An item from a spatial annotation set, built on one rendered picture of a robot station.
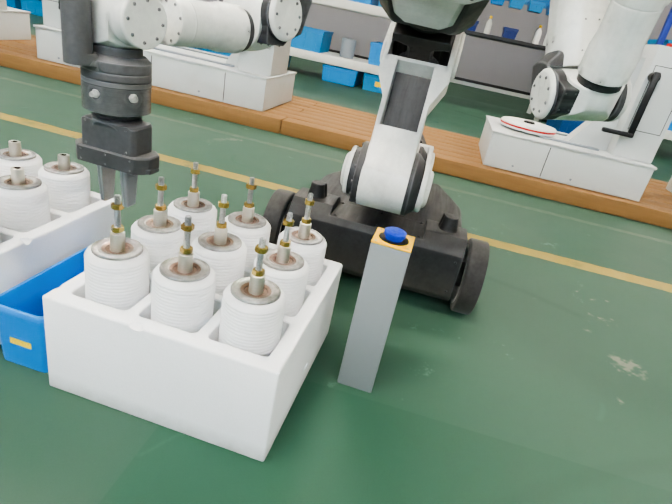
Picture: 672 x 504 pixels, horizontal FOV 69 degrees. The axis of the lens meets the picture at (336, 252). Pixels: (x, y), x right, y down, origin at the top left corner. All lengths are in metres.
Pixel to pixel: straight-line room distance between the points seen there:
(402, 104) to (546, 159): 1.71
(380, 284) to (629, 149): 2.24
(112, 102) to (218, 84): 2.29
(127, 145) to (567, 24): 0.69
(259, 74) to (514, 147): 1.45
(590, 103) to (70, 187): 0.97
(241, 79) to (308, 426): 2.31
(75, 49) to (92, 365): 0.47
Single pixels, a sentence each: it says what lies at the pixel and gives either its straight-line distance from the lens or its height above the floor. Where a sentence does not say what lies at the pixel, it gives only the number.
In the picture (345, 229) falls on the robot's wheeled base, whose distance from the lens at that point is 1.24.
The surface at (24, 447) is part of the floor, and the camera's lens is 0.90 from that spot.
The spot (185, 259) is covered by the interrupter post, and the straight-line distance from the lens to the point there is 0.77.
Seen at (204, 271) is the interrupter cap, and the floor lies 0.25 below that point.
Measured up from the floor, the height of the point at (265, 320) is 0.23.
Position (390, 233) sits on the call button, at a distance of 0.85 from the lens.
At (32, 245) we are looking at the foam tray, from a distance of 1.06.
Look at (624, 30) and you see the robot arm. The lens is 0.81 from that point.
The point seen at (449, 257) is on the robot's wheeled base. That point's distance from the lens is 1.24.
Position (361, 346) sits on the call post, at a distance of 0.94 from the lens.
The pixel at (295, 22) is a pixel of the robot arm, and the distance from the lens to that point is 0.89.
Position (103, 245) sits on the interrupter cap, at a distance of 0.86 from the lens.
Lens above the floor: 0.64
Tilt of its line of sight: 25 degrees down
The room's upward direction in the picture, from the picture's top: 12 degrees clockwise
